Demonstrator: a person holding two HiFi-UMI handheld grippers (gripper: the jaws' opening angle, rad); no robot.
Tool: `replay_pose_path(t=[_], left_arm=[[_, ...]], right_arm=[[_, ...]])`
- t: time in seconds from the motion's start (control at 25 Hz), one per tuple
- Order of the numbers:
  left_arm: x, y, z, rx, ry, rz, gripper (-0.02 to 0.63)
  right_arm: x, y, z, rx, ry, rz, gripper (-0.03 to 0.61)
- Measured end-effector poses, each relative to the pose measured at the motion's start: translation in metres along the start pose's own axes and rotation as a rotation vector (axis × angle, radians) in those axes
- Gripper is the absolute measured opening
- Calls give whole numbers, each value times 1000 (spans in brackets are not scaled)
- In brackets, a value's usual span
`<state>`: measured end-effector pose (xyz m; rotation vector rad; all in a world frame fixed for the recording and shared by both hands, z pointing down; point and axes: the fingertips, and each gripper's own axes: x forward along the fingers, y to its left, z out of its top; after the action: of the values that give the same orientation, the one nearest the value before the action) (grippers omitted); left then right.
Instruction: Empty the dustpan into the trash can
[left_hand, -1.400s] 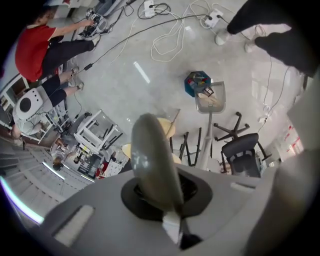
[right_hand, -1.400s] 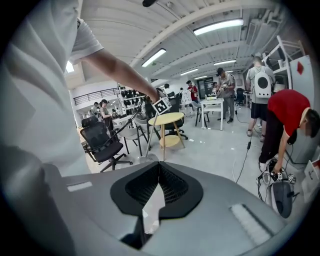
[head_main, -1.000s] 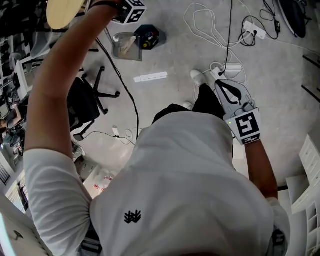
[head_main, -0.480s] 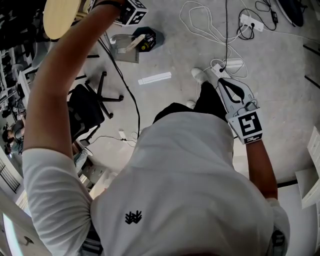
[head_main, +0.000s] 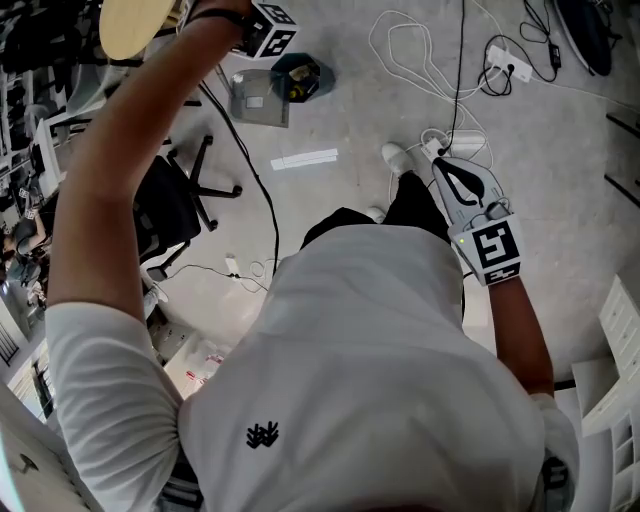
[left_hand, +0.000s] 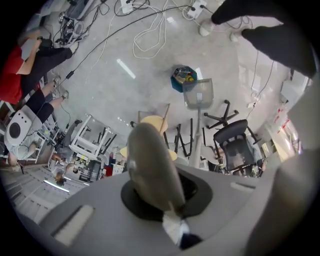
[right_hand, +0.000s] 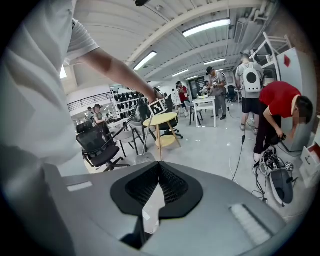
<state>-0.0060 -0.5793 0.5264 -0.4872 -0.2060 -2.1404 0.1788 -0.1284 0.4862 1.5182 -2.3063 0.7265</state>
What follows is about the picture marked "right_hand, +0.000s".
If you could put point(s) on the black railing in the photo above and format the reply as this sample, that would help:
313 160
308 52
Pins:
87 100

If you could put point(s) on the fluorescent ceiling light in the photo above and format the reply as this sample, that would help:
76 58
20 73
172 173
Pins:
145 60
206 27
214 61
180 73

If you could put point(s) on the black mesh office chair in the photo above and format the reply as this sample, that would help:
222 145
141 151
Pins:
90 140

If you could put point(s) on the person's white t-shirt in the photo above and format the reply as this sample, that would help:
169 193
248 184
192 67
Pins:
32 100

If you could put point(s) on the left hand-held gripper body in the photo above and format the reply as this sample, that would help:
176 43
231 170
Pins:
157 108

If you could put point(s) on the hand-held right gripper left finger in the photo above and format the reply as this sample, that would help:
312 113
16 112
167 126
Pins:
120 195

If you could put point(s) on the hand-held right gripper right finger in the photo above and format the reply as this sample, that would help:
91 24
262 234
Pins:
195 197

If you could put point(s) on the white capsule backpack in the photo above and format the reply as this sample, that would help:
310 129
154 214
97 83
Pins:
252 80

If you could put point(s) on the white table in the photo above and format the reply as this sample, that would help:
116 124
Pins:
203 100

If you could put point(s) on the person's left forearm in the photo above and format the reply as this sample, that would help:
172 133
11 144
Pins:
132 75

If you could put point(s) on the white plastic chair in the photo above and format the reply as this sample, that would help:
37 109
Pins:
127 136

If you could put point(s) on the white cabinet with red label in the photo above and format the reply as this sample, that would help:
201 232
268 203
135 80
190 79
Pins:
297 70

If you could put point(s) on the white red drawer box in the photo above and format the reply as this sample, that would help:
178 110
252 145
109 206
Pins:
310 170

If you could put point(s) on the grey chair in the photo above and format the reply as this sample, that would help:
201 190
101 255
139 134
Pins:
191 105

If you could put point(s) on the yellow round wooden table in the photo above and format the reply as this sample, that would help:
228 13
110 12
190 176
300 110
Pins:
160 118

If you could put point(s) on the grey capsule backpack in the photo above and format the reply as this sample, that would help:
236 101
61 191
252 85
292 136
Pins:
281 185

